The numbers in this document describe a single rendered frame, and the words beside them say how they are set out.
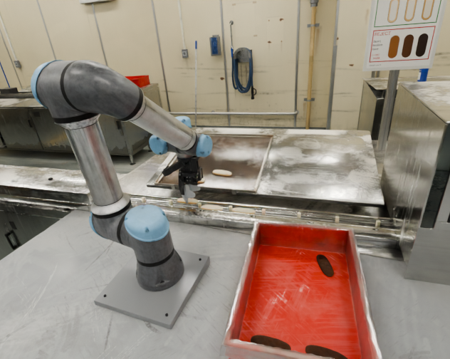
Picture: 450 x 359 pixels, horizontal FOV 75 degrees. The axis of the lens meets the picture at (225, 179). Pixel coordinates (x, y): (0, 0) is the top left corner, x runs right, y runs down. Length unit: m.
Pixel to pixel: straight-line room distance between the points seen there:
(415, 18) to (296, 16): 2.99
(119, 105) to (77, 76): 0.10
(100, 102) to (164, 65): 4.66
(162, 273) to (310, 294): 0.44
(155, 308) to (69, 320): 0.25
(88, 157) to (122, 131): 3.14
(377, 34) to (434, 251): 1.16
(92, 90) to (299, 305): 0.76
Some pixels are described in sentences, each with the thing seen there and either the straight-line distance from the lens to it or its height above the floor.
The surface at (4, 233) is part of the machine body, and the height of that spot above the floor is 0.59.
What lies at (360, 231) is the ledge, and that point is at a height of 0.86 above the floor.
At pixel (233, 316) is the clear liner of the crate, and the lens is 0.76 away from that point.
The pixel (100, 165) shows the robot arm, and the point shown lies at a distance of 0.86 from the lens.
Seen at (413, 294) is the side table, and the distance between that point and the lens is 1.04.
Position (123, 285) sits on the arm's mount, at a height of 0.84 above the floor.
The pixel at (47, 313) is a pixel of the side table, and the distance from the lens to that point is 1.09.
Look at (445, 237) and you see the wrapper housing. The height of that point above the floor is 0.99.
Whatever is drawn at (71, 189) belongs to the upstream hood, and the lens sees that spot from 1.54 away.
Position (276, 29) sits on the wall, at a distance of 4.74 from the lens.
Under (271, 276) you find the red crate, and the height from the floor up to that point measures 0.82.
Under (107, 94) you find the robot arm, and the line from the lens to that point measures 0.71.
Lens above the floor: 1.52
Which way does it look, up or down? 27 degrees down
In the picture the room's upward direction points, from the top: 5 degrees counter-clockwise
